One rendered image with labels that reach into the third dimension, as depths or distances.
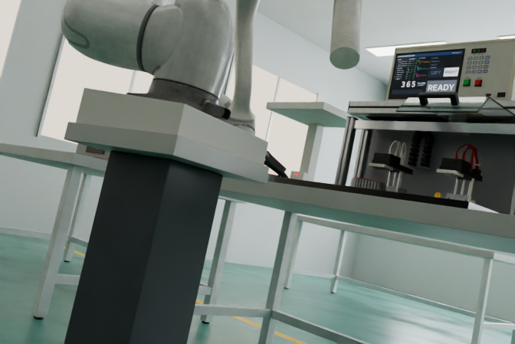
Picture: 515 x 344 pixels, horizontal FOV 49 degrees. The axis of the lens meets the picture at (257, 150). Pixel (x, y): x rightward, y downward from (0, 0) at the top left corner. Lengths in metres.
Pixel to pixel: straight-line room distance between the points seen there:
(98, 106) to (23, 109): 4.71
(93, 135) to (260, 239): 6.80
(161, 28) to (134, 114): 0.21
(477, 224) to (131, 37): 0.87
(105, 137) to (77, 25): 0.28
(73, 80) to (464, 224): 5.17
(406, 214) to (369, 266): 8.03
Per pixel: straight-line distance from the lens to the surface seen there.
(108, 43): 1.30
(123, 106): 1.19
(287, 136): 8.08
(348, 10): 3.31
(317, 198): 1.63
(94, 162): 2.71
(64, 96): 6.11
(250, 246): 7.81
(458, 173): 1.76
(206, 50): 1.22
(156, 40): 1.25
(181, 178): 1.17
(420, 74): 2.02
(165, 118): 1.10
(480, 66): 1.93
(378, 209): 1.51
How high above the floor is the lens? 0.63
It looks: 7 degrees up
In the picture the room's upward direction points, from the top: 12 degrees clockwise
